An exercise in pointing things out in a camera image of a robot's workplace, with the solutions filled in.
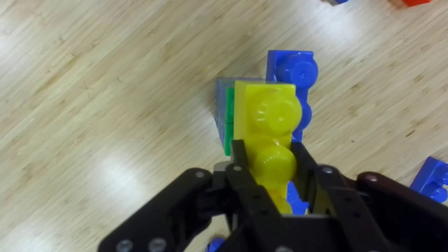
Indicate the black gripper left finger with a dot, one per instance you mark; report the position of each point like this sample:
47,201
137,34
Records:
184,208

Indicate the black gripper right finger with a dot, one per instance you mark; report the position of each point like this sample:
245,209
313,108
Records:
369,213

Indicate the small yellow narrow brick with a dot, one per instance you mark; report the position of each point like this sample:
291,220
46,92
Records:
264,117

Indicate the blue four-stud narrow brick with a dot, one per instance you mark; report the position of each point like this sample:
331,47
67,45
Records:
299,69

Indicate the large blue brick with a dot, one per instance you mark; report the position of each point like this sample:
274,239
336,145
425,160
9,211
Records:
431,180

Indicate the green and blue brick tower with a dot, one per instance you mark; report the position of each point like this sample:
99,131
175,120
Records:
224,113

